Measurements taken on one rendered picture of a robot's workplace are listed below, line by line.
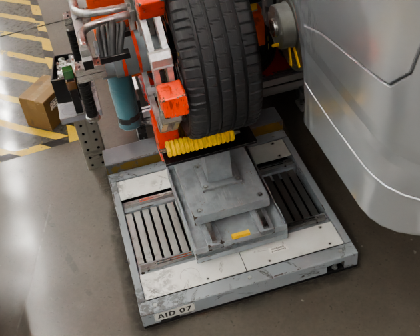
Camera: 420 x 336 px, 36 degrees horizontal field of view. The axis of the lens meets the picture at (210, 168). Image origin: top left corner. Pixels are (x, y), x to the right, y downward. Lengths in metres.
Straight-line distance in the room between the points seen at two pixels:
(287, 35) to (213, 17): 0.35
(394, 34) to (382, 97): 0.16
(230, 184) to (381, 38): 1.31
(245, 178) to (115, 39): 0.89
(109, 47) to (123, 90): 0.43
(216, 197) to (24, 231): 0.89
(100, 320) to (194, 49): 1.11
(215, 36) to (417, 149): 0.74
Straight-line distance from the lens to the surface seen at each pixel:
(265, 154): 2.85
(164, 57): 1.87
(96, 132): 2.93
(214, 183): 2.49
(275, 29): 2.16
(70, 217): 2.85
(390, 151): 1.42
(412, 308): 2.41
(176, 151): 2.24
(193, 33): 1.85
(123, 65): 2.09
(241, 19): 1.87
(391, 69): 1.31
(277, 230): 2.42
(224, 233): 2.43
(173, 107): 1.86
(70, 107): 2.69
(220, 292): 2.34
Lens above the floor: 1.93
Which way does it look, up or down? 41 degrees down
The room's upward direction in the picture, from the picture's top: 8 degrees counter-clockwise
